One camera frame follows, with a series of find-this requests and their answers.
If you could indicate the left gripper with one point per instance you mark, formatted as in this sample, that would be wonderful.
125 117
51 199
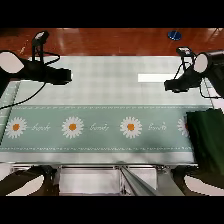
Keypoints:
59 76

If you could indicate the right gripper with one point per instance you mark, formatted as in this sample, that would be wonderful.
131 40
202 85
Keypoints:
178 84

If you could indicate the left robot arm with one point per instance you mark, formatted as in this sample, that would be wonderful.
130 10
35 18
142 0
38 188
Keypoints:
13 65

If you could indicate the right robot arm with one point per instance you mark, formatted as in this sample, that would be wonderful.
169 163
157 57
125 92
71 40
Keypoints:
208 63

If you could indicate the blue round object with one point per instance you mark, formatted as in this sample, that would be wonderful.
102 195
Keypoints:
174 35

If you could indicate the dark green garment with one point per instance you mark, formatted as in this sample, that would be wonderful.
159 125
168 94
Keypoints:
206 140

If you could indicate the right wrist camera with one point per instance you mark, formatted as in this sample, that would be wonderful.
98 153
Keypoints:
185 53

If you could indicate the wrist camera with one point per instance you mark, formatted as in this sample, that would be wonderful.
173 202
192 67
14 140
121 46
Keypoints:
185 53
39 41

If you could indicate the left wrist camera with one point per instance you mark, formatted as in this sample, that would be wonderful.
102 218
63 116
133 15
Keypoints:
39 41

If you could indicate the silver frame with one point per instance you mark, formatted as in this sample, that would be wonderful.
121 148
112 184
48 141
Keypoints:
126 178

